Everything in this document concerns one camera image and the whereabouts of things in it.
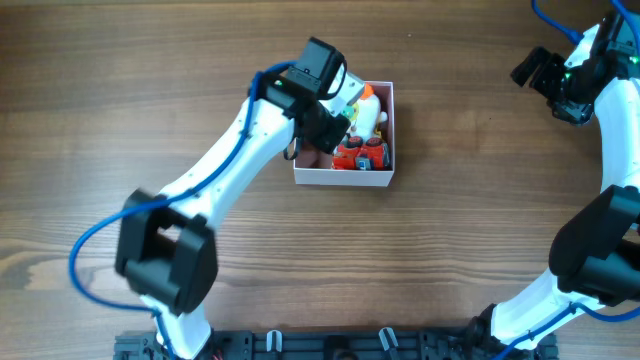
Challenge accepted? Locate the blue cable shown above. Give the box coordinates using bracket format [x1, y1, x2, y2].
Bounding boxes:
[492, 0, 640, 360]
[68, 60, 299, 360]

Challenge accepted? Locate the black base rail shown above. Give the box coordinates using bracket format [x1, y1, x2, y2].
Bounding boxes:
[113, 327, 559, 360]

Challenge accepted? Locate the right blue cable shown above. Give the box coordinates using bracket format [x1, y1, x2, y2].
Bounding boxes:
[492, 0, 640, 360]

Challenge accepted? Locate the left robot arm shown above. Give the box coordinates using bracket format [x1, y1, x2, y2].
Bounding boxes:
[115, 37, 363, 359]

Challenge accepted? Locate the red toy fire truck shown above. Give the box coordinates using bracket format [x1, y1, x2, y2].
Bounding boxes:
[332, 136, 391, 171]

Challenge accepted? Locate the white plush chicken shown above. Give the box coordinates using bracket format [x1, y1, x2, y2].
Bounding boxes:
[348, 83, 388, 142]

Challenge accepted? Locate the white box pink interior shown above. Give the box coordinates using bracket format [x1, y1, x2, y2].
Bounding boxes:
[293, 81, 396, 187]

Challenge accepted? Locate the left blue cable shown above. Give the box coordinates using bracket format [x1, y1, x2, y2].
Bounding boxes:
[68, 60, 299, 360]

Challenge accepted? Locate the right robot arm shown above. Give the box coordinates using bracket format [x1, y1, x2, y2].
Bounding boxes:
[461, 1, 639, 359]

